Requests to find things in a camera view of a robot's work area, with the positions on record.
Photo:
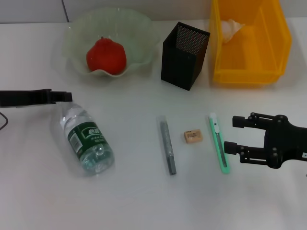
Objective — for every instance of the black mesh pen holder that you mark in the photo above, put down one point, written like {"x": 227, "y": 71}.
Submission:
{"x": 180, "y": 64}

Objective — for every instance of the red tomato-like fruit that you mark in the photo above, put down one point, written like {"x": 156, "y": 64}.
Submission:
{"x": 106, "y": 56}

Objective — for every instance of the grey pen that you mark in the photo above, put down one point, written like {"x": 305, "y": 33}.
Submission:
{"x": 168, "y": 146}

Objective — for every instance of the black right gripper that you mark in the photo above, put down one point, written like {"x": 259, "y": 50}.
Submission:
{"x": 285, "y": 141}

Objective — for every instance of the green utility knife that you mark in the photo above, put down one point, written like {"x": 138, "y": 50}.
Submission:
{"x": 219, "y": 146}

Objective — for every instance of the yellow plastic bin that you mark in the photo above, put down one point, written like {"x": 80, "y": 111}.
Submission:
{"x": 254, "y": 57}

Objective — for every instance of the clear green-label water bottle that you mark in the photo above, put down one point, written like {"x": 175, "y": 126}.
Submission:
{"x": 84, "y": 139}

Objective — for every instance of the beige eraser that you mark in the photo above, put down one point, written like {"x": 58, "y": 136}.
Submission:
{"x": 193, "y": 136}

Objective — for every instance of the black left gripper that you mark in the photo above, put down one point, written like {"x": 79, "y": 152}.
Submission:
{"x": 24, "y": 98}

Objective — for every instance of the translucent wavy fruit plate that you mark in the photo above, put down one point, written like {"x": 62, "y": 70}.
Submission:
{"x": 134, "y": 33}

